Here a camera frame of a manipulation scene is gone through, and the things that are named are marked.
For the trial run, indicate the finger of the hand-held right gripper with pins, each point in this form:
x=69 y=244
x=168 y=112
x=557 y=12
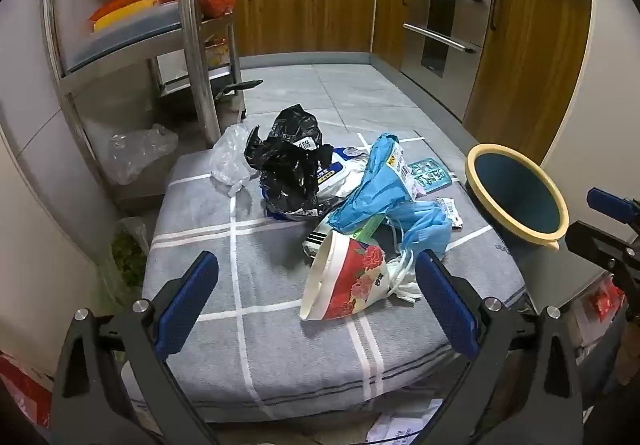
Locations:
x=607 y=202
x=595 y=240

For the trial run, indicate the black white striped packet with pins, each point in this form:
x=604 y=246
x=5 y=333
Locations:
x=317 y=242

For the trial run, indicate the white wet wipes pack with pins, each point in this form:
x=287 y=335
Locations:
x=340 y=175

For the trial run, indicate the clear plastic bag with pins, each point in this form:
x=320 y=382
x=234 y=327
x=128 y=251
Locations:
x=230 y=155
x=140 y=150

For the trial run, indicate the stainless steel oven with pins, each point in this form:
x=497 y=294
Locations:
x=450 y=25

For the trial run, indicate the red floral paper bowl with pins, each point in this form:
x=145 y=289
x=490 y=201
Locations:
x=360 y=285

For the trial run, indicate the grey checked blanket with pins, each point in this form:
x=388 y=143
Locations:
x=260 y=345

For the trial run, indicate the blue bucket with yellow rim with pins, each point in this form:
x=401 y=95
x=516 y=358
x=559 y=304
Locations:
x=515 y=190

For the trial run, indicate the teal blister pack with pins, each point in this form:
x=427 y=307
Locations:
x=430 y=173

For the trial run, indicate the metal shelf rack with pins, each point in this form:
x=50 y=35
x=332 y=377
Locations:
x=195 y=25

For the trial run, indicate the grey tray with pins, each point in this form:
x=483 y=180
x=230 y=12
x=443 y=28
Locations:
x=130 y=40

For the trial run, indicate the wooden kitchen cabinets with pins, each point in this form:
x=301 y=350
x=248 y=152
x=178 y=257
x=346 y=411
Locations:
x=310 y=10

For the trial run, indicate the blue plastic bag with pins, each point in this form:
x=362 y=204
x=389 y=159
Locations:
x=380 y=185

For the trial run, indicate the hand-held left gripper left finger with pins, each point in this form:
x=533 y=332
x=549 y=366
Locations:
x=187 y=305

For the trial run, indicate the red printed bag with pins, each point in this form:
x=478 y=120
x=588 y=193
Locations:
x=25 y=390

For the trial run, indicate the black plastic bag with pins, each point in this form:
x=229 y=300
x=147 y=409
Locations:
x=290 y=160

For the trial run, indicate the bag of green vegetables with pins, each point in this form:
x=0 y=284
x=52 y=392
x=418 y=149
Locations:
x=125 y=255

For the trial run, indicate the white tissue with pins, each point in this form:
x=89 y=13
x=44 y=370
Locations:
x=400 y=282

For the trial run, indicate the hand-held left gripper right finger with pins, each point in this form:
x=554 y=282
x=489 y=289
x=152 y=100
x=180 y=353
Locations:
x=447 y=305

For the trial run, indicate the black frying pan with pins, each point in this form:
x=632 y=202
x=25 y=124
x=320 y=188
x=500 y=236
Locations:
x=240 y=86

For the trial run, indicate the white wrapper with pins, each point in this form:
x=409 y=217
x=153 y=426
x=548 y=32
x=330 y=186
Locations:
x=450 y=212

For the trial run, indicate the yellow food packet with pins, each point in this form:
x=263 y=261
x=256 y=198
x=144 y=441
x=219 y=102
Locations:
x=217 y=52

